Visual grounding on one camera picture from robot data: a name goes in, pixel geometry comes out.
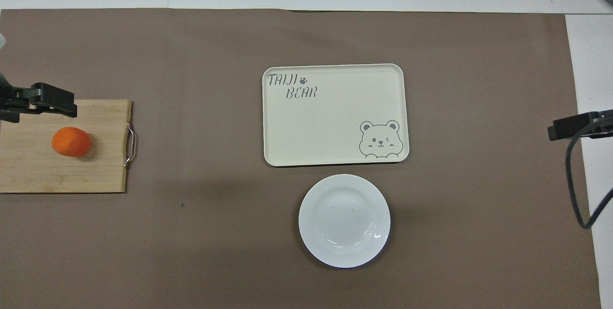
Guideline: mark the white round plate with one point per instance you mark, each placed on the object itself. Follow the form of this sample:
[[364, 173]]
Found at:
[[344, 220]]

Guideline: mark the orange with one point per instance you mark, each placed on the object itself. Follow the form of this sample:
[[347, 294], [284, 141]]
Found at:
[[71, 142]]

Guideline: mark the cream tray with bear print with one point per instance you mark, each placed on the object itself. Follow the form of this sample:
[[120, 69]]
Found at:
[[330, 117]]

